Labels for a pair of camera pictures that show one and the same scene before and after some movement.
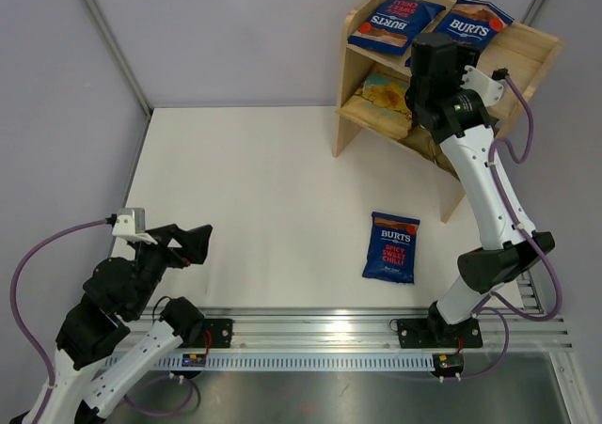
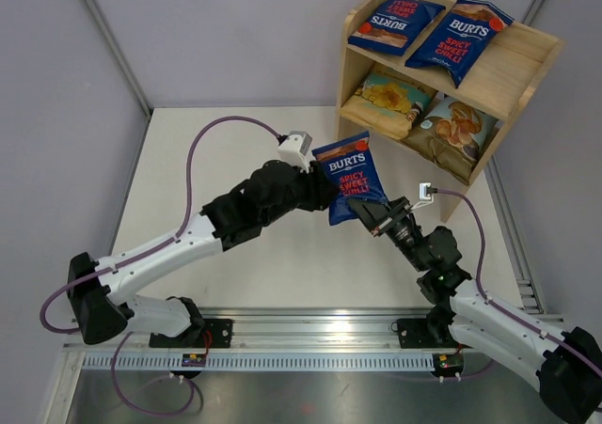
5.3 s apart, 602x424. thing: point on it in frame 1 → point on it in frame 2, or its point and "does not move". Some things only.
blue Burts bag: x=392 y=245 → x=353 y=164
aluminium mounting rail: x=326 y=328 does not move
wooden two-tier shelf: x=372 y=85 does not move
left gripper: x=194 y=244 → x=321 y=191
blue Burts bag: x=471 y=23 does not move
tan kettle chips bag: x=380 y=103 does not move
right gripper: x=466 y=56 → x=371 y=212
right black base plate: x=414 y=333 does not move
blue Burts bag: x=395 y=23 does not move
